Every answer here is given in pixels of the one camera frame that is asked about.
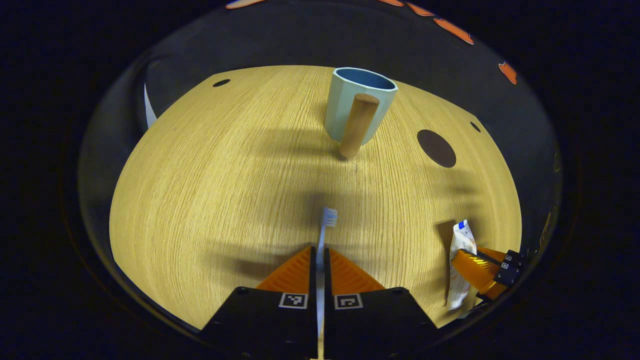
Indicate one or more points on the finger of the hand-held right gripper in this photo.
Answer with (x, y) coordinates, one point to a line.
(475, 270)
(512, 259)

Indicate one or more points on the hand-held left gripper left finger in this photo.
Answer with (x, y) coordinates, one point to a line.
(310, 325)

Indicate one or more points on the white toothpaste tube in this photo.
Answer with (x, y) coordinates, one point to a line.
(462, 240)

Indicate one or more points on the wooden desktop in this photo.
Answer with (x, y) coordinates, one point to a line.
(225, 200)

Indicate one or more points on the white and blue toothbrush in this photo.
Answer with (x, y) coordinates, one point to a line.
(328, 220)

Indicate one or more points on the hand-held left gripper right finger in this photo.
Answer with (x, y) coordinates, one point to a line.
(330, 325)

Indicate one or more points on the dark brown round coaster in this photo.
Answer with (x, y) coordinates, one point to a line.
(436, 148)

